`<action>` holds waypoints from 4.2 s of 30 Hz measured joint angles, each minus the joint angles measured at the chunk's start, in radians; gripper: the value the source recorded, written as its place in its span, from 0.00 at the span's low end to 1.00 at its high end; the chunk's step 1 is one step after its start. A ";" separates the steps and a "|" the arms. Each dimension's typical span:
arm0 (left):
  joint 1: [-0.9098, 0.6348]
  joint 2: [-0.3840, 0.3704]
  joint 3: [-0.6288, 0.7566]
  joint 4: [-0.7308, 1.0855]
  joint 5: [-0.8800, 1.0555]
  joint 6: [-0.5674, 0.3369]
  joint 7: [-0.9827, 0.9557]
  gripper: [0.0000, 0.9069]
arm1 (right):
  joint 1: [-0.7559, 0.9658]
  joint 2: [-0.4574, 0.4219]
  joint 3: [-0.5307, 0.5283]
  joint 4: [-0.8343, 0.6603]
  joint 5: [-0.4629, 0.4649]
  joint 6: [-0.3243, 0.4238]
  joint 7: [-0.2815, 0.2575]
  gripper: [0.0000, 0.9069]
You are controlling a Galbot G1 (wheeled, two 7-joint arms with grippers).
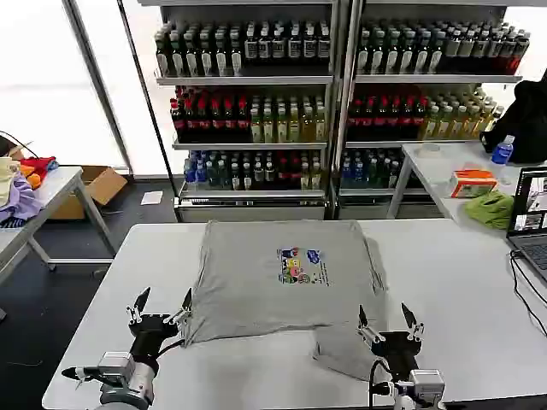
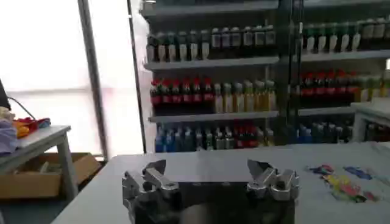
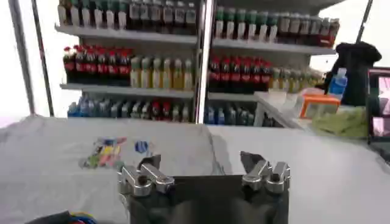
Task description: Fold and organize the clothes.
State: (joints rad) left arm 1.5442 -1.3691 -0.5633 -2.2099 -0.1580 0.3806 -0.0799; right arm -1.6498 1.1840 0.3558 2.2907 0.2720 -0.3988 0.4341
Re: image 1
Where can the grey window post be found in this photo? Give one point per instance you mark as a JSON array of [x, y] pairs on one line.
[[98, 85]]

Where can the blue water bottle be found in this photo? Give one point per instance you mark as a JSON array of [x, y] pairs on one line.
[[503, 150]]

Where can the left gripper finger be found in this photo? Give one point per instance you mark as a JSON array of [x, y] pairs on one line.
[[184, 307], [139, 308]]

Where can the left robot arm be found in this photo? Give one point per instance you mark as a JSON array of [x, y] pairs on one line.
[[124, 380]]

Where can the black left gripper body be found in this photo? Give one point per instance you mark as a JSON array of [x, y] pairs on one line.
[[147, 335]]

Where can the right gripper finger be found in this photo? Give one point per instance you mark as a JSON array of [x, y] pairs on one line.
[[413, 326], [366, 326]]

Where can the red cloth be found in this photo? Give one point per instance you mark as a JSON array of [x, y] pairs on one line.
[[38, 166]]

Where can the white desk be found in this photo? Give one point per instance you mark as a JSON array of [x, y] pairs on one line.
[[431, 171]]

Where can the grey side table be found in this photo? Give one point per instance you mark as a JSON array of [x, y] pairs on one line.
[[60, 188]]

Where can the bottle shelf with cola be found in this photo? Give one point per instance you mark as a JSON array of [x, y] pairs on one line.
[[248, 107]]

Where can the open laptop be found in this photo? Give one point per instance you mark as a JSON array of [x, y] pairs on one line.
[[530, 213]]

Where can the green cloth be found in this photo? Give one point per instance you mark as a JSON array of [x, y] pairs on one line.
[[489, 210]]

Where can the thin black pole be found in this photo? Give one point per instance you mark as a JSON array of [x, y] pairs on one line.
[[145, 98]]

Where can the grey printed T-shirt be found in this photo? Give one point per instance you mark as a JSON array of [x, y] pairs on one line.
[[265, 294]]

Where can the large open cardboard box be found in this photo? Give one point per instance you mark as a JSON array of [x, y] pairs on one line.
[[96, 188]]

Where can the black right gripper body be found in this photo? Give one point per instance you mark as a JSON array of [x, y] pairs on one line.
[[397, 352]]

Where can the white paper sheet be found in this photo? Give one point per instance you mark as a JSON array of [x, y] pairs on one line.
[[151, 197]]

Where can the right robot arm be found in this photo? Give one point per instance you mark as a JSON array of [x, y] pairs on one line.
[[421, 388]]

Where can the black bag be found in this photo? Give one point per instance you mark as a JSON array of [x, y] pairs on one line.
[[523, 124]]

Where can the purple cloth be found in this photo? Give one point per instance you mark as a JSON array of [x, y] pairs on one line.
[[19, 198]]

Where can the bottle shelf with red drinks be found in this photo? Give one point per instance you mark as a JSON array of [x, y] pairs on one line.
[[427, 102]]

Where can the orange tissue box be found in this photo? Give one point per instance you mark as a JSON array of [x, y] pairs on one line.
[[472, 183]]

